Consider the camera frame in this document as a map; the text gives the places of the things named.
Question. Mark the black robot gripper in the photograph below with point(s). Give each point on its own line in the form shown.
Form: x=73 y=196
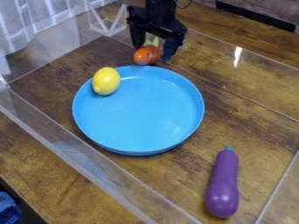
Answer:
x=155 y=18

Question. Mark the orange toy carrot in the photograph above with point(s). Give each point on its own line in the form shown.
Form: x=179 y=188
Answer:
x=149 y=53

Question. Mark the yellow toy lemon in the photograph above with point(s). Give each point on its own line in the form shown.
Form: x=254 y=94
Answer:
x=106 y=81

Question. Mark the blue round plate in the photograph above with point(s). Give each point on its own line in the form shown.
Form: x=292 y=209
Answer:
x=147 y=117

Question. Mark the white patterned curtain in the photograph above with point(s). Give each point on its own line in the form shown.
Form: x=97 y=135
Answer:
x=26 y=17

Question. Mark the purple toy eggplant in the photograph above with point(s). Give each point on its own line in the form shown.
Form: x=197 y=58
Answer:
x=222 y=196

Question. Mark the blue plastic object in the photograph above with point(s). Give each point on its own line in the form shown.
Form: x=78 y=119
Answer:
x=10 y=210

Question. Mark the clear acrylic tray enclosure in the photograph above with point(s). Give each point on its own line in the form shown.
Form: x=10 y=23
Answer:
x=242 y=63

